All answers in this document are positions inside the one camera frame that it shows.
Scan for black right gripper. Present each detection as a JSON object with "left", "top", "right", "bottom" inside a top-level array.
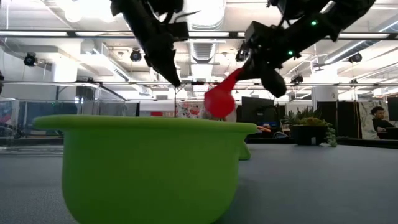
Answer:
[{"left": 238, "top": 20, "right": 307, "bottom": 99}]

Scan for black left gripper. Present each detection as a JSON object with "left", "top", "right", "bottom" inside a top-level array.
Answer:
[{"left": 110, "top": 0, "right": 190, "bottom": 88}]

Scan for red measuring cup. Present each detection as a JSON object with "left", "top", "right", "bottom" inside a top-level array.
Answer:
[{"left": 204, "top": 67, "right": 245, "bottom": 119}]

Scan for green measuring cup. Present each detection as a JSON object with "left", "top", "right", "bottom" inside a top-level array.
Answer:
[{"left": 32, "top": 114, "right": 258, "bottom": 224}]

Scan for clear plastic basket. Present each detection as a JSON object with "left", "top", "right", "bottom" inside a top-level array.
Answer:
[{"left": 0, "top": 81, "right": 141, "bottom": 150}]

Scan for black ceiling spotlight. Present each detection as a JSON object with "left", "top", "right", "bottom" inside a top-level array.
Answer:
[
  {"left": 129, "top": 48, "right": 143, "bottom": 63},
  {"left": 348, "top": 52, "right": 363, "bottom": 64},
  {"left": 290, "top": 73, "right": 305, "bottom": 85},
  {"left": 23, "top": 52, "right": 37, "bottom": 67}
]

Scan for black computer monitor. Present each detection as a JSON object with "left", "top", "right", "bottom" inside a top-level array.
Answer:
[{"left": 241, "top": 96, "right": 277, "bottom": 124}]

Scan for floral patterned panel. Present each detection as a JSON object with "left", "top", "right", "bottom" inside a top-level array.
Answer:
[{"left": 176, "top": 101, "right": 205, "bottom": 119}]

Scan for succulents in black pot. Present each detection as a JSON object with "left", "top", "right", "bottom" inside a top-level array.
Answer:
[{"left": 282, "top": 106, "right": 338, "bottom": 147}]

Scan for person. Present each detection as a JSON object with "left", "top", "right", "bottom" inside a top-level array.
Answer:
[{"left": 369, "top": 106, "right": 396, "bottom": 140}]

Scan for white ceiling air duct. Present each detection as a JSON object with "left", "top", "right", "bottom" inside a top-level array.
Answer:
[{"left": 186, "top": 0, "right": 228, "bottom": 82}]

